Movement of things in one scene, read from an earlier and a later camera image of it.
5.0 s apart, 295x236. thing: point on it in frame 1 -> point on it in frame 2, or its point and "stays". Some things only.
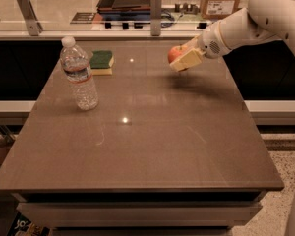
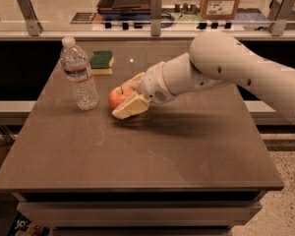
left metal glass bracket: [34, 28] stays
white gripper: [210, 43] -> [152, 84]
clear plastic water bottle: [77, 68] stays
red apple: [175, 51] -> [119, 94]
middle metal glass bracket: [155, 12] stays
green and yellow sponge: [101, 62] stays
